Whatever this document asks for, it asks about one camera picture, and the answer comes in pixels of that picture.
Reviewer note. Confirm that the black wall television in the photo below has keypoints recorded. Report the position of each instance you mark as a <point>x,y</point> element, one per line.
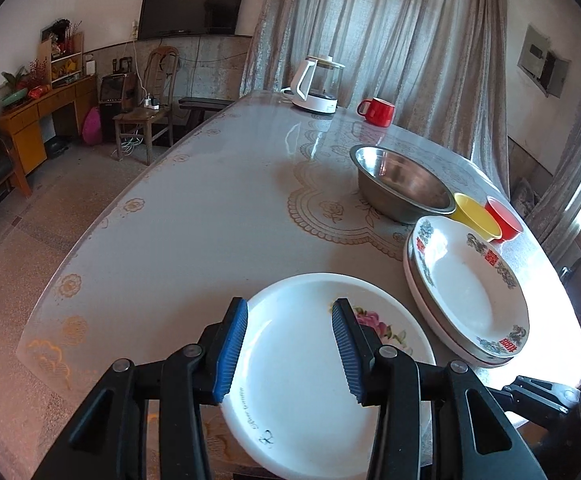
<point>176,18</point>

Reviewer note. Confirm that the pink bag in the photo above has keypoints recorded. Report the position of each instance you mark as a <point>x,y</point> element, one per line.
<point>92,128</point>

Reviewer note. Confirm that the orange wooden cabinet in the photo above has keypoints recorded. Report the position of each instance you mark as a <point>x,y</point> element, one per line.
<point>67,105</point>

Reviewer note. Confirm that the large purple floral plate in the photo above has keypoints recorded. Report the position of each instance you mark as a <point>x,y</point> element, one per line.
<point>435,320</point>

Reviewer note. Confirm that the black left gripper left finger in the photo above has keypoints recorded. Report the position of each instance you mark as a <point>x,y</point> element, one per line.
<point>106,438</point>

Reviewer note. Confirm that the wooden chair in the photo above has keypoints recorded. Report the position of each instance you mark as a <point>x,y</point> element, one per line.
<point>153,117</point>

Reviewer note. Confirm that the wooden shelf with items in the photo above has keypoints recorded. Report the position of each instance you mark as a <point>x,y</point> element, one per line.
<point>61,51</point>

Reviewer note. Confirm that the white plate red characters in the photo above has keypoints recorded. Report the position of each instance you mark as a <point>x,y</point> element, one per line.
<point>472,286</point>

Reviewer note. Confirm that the red plastic bowl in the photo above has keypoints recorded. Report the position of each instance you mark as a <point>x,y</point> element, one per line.
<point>509,225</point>

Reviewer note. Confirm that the stainless steel basin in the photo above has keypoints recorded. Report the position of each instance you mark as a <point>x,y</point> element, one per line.
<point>399,188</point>

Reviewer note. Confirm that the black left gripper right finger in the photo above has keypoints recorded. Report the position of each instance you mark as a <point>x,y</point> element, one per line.
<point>434,422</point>

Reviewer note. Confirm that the lace tablecloth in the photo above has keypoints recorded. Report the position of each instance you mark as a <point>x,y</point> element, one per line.
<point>327,203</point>

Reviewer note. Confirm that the red mug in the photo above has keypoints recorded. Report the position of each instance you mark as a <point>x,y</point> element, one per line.
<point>377,112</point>

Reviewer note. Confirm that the white glass electric kettle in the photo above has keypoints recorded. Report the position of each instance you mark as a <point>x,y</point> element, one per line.
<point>315,85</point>

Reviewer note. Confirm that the wall electrical box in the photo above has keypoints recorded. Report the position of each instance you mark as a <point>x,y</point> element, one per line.
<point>546,69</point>

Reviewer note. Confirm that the yellow plastic bowl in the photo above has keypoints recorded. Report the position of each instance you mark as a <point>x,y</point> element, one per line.
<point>475,216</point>

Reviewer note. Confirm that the plain white plate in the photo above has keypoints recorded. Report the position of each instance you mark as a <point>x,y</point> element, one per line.
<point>289,405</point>

